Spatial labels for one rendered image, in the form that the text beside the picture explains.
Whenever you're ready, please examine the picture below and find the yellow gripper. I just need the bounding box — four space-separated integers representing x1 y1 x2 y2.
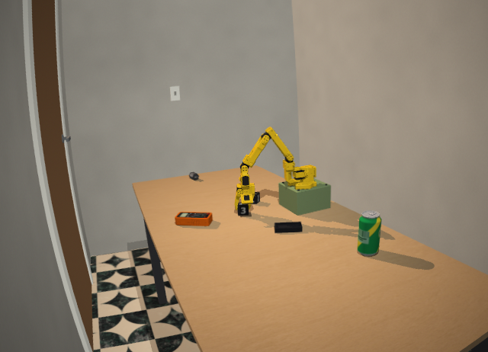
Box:
235 183 255 210

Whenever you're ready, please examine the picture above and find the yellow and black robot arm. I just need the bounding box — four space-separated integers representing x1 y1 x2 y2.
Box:
239 127 316 190

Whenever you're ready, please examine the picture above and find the orange digital multimeter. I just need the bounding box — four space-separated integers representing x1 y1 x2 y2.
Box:
175 212 213 226

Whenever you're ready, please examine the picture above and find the green drink can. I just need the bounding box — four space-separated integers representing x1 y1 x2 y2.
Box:
357 210 381 256

